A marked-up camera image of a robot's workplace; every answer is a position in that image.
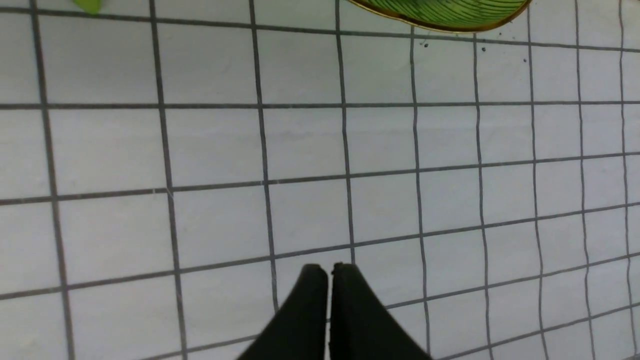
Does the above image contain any green glass plate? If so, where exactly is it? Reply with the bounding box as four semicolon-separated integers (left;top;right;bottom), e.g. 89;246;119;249
352;0;531;34

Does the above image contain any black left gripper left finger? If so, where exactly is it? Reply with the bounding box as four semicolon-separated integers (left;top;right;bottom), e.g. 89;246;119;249
238;264;329;360

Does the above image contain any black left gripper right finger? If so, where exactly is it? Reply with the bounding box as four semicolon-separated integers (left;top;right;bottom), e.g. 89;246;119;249
329;262;432;360

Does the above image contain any green gourd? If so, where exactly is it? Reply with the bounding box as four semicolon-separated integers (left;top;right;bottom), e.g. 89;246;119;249
72;0;102;15

